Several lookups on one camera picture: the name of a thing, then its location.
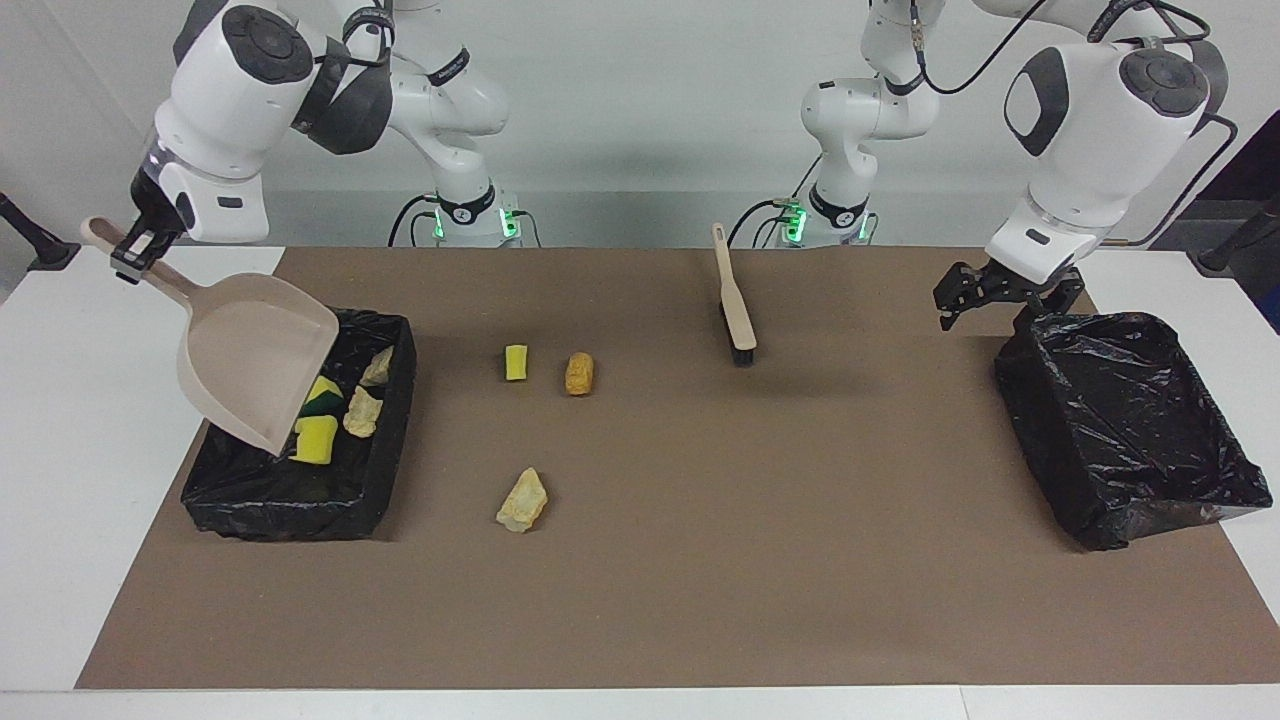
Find black bag lined bin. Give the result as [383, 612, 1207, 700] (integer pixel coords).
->
[994, 312, 1273, 553]
[180, 305, 418, 544]

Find dark background furniture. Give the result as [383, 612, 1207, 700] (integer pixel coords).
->
[1150, 110, 1280, 336]

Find beige plastic dustpan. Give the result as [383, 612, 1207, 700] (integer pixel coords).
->
[80, 217, 341, 458]

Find notched yellow sponge piece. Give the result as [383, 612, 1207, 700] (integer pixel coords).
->
[290, 415, 339, 466]

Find brown table mat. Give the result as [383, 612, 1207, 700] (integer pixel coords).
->
[75, 247, 1280, 691]

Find black base power cable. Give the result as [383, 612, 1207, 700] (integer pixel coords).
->
[727, 197, 801, 248]
[388, 193, 443, 248]

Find pale torn bread chunk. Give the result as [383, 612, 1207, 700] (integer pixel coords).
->
[496, 467, 549, 535]

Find black stand foot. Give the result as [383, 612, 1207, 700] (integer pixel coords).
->
[0, 192, 81, 273]
[1198, 195, 1280, 276]

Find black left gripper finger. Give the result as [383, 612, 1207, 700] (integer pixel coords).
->
[1018, 275, 1086, 333]
[935, 262, 991, 331]

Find beige hand brush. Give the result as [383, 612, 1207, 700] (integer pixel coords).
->
[711, 222, 758, 367]

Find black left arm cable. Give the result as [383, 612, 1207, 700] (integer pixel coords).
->
[905, 0, 1241, 248]

